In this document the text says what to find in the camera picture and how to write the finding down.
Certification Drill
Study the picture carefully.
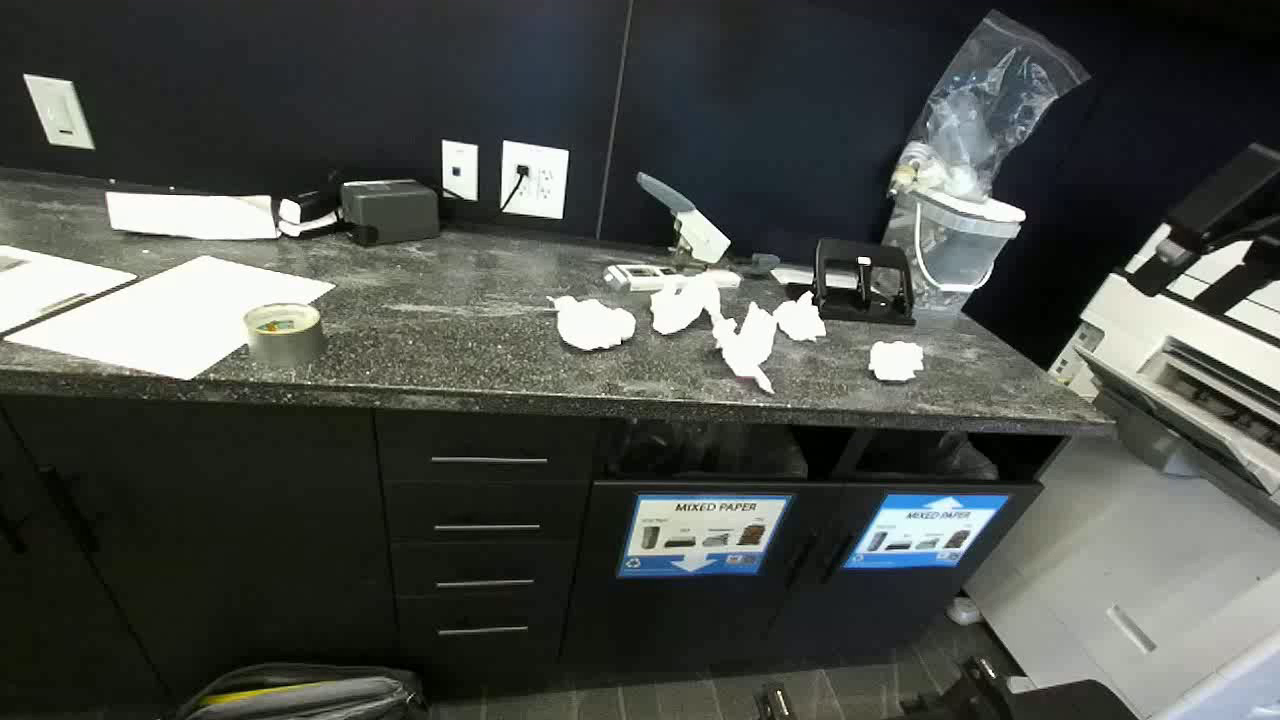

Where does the long twisted paper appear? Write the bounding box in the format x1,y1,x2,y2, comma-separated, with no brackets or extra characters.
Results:
709,302,779,398

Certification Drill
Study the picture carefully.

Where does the small round paper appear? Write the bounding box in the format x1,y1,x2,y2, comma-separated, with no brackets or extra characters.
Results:
862,341,929,390

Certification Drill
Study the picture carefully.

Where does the black bin liner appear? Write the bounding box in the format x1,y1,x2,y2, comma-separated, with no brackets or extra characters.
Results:
603,419,811,484

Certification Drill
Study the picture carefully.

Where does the wide blue bin label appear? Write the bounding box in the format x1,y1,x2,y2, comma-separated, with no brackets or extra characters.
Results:
612,493,797,583

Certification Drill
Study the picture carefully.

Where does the slanted blue bin label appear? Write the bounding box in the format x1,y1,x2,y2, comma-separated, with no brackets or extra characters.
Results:
839,487,1015,576

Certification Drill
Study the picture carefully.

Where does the wide crumpled white paper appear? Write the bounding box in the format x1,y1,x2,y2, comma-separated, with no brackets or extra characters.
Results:
549,291,639,355

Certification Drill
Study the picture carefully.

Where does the crumpled white paper ball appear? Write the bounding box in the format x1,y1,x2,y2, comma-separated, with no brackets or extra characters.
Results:
647,271,722,341

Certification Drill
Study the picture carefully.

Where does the flat white desk tool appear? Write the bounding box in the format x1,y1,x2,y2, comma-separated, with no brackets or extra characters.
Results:
599,260,745,296

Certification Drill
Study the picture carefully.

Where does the black box device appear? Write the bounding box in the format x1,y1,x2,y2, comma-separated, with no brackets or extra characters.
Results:
334,176,445,248

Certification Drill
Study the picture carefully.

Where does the clear plastic container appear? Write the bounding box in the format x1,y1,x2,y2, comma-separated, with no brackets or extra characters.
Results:
885,179,1033,320

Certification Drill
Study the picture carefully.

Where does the roll of tape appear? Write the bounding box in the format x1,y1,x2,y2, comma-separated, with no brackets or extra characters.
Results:
239,302,325,355

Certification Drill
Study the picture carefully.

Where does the small white label device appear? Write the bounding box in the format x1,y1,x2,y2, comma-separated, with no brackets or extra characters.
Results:
271,193,345,240

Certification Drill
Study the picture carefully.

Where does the clear plastic bag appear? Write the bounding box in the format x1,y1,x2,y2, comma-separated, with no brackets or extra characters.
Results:
888,10,1093,205

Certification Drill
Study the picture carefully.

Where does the wide black cabinet door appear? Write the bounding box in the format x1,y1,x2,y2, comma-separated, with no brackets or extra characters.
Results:
11,398,403,697

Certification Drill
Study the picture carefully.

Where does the white power strip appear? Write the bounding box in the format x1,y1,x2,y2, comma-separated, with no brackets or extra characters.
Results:
102,189,283,245

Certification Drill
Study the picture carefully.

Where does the large white paper sheet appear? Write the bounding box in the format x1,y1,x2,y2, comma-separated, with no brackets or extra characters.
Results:
3,252,334,386

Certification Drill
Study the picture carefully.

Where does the white office printer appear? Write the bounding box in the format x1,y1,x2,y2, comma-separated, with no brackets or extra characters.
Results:
1044,223,1280,523

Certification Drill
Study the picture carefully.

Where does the printed white paper sheet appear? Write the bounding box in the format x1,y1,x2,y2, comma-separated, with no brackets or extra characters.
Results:
0,245,140,341

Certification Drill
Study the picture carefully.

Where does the narrow black cabinet door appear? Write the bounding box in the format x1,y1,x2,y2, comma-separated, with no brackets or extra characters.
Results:
0,414,171,720

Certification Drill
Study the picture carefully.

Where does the black drawer with metal handle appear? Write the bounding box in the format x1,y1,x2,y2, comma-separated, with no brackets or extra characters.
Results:
395,597,583,674
381,481,596,548
375,414,599,487
386,541,592,604

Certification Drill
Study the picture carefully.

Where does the wide white wall outlet plate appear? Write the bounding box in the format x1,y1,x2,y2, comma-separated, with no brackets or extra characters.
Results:
494,136,571,223

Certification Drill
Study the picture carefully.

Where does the narrow white wall outlet plate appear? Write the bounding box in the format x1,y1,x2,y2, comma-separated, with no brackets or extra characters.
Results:
437,136,483,210

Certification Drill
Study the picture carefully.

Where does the white light switch plate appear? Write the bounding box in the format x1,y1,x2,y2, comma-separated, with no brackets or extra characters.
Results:
18,74,99,155

